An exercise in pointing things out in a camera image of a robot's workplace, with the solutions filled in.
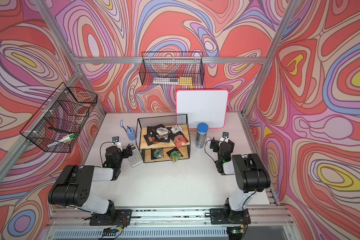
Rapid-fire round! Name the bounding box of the red black tea bag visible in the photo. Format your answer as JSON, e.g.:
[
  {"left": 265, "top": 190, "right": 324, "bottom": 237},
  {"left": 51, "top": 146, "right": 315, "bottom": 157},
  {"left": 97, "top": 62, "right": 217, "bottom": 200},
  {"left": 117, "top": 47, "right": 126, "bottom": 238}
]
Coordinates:
[{"left": 173, "top": 134, "right": 189, "bottom": 148}]

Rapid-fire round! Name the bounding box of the white floral black tea bag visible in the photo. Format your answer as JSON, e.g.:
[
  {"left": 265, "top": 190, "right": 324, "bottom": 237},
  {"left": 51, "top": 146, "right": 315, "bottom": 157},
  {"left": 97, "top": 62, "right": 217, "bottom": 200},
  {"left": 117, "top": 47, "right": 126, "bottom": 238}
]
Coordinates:
[{"left": 171, "top": 124, "right": 184, "bottom": 134}]

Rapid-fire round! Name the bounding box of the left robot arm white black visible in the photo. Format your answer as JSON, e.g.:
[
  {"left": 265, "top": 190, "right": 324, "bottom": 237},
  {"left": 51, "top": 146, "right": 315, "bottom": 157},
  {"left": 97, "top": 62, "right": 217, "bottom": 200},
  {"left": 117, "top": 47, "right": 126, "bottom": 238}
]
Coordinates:
[{"left": 48, "top": 145, "right": 133, "bottom": 215}]

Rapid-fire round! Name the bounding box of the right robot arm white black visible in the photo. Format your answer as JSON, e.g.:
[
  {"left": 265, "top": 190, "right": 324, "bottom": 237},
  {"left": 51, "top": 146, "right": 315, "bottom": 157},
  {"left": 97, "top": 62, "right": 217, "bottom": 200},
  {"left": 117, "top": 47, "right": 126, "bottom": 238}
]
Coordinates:
[{"left": 206, "top": 139, "right": 271, "bottom": 214}]

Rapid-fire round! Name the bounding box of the green tea bag left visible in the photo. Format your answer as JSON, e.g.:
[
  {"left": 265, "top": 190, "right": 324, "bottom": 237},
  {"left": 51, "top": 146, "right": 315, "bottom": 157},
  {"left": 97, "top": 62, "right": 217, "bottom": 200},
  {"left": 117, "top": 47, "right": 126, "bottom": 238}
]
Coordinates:
[{"left": 151, "top": 148, "right": 164, "bottom": 160}]

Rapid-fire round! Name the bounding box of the green tea bag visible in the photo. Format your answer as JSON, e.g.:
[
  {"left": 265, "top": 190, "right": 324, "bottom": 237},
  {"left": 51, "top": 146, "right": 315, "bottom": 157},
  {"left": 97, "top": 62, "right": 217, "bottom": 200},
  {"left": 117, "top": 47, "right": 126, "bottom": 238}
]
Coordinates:
[
  {"left": 151, "top": 148, "right": 164, "bottom": 160},
  {"left": 167, "top": 148, "right": 183, "bottom": 162}
]

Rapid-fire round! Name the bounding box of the green tea bag right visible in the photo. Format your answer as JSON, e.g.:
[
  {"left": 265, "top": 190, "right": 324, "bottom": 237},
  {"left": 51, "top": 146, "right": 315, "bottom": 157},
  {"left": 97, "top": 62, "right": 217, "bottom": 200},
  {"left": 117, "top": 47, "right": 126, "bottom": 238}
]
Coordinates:
[{"left": 167, "top": 148, "right": 183, "bottom": 162}]

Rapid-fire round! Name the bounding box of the silver white tea bag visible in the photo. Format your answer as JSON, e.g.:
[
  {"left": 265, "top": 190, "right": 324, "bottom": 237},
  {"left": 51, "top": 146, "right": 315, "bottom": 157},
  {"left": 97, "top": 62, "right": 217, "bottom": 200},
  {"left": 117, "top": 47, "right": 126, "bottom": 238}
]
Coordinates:
[{"left": 156, "top": 127, "right": 171, "bottom": 136}]

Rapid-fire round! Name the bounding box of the white scientific calculator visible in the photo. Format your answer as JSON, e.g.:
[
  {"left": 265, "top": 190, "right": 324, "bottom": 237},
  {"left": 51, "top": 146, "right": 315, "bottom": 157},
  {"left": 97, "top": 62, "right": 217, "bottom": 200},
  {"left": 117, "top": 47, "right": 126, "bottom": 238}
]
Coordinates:
[{"left": 129, "top": 149, "right": 144, "bottom": 168}]

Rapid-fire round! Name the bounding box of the blue translucent pen holder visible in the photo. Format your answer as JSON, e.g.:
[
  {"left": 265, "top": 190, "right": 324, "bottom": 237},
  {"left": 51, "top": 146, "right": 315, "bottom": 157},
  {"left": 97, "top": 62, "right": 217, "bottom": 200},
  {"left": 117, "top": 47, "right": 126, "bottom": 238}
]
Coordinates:
[{"left": 120, "top": 120, "right": 136, "bottom": 141}]

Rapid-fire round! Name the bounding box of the blue-lidded pencil tube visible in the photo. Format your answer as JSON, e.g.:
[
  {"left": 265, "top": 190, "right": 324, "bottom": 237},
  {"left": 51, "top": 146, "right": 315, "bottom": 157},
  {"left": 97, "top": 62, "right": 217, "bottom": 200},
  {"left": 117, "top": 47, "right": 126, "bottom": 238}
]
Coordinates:
[{"left": 195, "top": 123, "right": 209, "bottom": 149}]

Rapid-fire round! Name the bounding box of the green white marker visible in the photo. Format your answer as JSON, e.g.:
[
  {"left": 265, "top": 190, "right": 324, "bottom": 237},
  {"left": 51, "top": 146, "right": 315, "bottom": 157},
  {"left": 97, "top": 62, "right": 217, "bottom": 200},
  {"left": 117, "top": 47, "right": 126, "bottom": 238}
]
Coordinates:
[{"left": 47, "top": 134, "right": 76, "bottom": 148}]

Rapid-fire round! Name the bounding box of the yellow box in basket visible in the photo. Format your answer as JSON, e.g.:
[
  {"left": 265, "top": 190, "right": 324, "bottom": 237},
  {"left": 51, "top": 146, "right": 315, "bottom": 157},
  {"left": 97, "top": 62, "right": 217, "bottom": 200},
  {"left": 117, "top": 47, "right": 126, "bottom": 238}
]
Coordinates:
[{"left": 179, "top": 77, "right": 193, "bottom": 86}]

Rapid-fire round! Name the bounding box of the white strip box in basket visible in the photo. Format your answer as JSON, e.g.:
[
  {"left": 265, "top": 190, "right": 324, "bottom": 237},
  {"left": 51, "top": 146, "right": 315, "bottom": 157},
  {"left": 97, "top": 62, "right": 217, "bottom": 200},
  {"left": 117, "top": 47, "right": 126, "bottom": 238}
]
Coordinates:
[{"left": 152, "top": 77, "right": 180, "bottom": 86}]

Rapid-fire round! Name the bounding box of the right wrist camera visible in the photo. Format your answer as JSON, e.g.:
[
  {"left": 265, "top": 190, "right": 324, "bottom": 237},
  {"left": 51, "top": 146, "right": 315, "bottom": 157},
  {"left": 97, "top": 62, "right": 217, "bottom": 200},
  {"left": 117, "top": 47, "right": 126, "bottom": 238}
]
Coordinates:
[{"left": 220, "top": 132, "right": 229, "bottom": 143}]

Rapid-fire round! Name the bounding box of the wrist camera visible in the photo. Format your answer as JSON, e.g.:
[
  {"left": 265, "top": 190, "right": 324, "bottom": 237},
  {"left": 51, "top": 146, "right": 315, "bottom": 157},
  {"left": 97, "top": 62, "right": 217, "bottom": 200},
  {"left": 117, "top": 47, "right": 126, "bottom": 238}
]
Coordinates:
[
  {"left": 220, "top": 132, "right": 229, "bottom": 143},
  {"left": 112, "top": 137, "right": 122, "bottom": 149}
]

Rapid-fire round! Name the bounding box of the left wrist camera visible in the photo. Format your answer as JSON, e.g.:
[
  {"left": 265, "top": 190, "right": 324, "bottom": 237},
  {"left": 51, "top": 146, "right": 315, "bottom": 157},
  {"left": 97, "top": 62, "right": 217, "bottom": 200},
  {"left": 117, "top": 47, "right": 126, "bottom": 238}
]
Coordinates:
[{"left": 112, "top": 137, "right": 122, "bottom": 149}]

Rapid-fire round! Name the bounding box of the white board pink frame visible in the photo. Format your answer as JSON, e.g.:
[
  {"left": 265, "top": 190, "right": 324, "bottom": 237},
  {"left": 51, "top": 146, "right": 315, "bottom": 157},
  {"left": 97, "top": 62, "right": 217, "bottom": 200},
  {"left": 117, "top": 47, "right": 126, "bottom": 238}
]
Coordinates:
[{"left": 176, "top": 90, "right": 229, "bottom": 129}]

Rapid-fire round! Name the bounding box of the black wire wooden two-tier shelf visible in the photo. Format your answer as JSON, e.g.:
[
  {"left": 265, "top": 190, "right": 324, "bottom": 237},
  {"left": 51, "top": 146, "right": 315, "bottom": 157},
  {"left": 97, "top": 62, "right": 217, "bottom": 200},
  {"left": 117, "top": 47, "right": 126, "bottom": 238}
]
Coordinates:
[{"left": 136, "top": 114, "right": 191, "bottom": 163}]

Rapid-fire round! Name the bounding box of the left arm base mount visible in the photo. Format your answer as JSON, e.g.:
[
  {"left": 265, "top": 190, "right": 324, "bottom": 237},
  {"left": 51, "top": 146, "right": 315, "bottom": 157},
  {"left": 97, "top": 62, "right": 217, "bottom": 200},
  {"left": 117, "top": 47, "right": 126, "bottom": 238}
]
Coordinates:
[{"left": 89, "top": 209, "right": 132, "bottom": 227}]

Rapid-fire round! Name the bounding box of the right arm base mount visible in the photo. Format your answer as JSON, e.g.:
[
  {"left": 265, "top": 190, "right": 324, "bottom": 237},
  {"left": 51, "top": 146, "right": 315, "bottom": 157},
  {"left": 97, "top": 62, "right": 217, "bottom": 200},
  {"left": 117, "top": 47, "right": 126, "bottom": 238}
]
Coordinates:
[{"left": 209, "top": 208, "right": 251, "bottom": 226}]

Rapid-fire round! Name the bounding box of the black wire basket left wall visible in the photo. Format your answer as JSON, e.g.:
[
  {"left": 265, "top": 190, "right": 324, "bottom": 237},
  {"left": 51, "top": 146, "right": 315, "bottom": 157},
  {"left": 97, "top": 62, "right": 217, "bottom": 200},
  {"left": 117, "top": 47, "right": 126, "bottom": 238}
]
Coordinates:
[{"left": 20, "top": 83, "right": 98, "bottom": 153}]

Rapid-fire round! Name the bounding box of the black wire basket wall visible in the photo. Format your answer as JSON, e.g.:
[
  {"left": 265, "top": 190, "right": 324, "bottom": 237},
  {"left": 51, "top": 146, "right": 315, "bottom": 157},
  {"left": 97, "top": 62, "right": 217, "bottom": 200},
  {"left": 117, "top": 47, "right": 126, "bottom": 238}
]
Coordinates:
[
  {"left": 20, "top": 83, "right": 98, "bottom": 153},
  {"left": 139, "top": 51, "right": 205, "bottom": 87}
]

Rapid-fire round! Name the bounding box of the black wire basket back wall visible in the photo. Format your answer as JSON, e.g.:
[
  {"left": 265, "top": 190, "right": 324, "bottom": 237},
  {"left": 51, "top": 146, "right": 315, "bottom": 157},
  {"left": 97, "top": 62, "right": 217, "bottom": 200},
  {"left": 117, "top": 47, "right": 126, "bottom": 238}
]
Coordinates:
[{"left": 139, "top": 51, "right": 205, "bottom": 87}]

